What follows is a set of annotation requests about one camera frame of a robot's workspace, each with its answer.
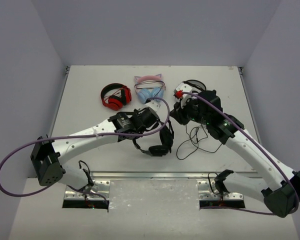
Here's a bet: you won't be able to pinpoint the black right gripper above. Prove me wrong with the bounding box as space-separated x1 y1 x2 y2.
169 96 210 126

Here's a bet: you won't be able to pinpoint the black headset with microphone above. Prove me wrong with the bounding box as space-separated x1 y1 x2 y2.
132 119 175 157

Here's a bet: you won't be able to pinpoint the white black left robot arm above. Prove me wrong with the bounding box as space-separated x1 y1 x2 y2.
30 107 160 193

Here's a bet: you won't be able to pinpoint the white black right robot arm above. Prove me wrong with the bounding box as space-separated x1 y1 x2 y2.
170 90 300 218

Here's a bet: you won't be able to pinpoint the white black striped headphones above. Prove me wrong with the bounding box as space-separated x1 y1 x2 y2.
183 79 207 91

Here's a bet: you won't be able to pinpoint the blue pink cat-ear headphones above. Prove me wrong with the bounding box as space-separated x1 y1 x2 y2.
134 73 166 104

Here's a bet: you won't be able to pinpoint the red black headphones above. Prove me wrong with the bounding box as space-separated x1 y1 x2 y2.
100 83 132 111

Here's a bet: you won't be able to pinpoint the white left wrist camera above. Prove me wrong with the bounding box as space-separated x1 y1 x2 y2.
145 99 161 113

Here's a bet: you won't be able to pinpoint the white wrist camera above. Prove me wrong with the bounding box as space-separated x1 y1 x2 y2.
145 99 161 113
173 82 194 109

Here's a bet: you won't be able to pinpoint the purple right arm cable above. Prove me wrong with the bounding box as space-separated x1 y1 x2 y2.
181 91 300 216

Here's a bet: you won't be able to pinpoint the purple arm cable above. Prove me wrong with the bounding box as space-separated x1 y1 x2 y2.
181 91 300 216
0 97 171 202

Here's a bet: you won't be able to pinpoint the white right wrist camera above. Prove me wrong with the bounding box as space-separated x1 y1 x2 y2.
173 82 194 109

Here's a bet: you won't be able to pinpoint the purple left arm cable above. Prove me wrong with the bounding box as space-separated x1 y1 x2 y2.
0 97 171 202

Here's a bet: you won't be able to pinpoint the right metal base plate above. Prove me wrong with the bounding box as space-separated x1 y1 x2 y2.
196 179 245 201

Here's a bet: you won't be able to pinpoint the metal base plate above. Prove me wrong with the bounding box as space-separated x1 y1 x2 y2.
196 179 245 201
63 179 111 201

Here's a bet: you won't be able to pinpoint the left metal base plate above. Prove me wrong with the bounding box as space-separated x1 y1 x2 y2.
63 179 111 201

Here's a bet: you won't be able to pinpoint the aluminium table edge rail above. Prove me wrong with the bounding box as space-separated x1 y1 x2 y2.
27 170 262 180

